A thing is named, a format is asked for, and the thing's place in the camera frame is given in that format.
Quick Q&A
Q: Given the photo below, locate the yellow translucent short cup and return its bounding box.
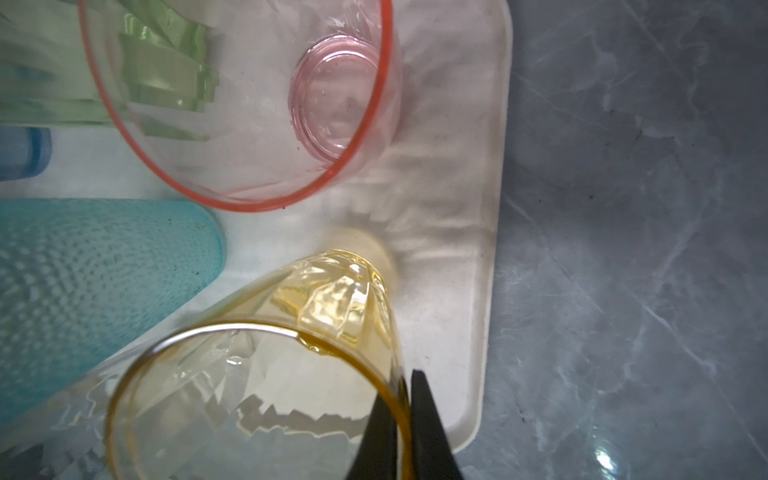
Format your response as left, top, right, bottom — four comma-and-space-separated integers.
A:
105, 249, 414, 479

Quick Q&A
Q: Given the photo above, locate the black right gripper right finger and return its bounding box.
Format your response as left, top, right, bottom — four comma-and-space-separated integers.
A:
411, 369, 464, 480

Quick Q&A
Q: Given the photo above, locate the beige rectangular tray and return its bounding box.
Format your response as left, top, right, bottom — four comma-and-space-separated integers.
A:
1, 1, 511, 447

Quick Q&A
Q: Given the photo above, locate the blue translucent tall cup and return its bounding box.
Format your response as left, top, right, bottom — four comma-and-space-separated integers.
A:
0, 126, 52, 181

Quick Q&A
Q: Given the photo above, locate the pink translucent short cup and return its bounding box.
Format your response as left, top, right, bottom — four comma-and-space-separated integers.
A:
108, 1, 403, 212

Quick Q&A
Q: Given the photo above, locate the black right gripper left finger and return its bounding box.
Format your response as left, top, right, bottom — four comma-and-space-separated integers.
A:
346, 396, 398, 480

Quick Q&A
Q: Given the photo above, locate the teal translucent short cup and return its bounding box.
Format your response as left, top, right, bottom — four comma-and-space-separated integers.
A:
1, 199, 226, 424

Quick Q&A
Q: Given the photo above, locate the green translucent tall cup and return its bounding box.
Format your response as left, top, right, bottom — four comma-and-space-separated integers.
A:
1, 1, 219, 141

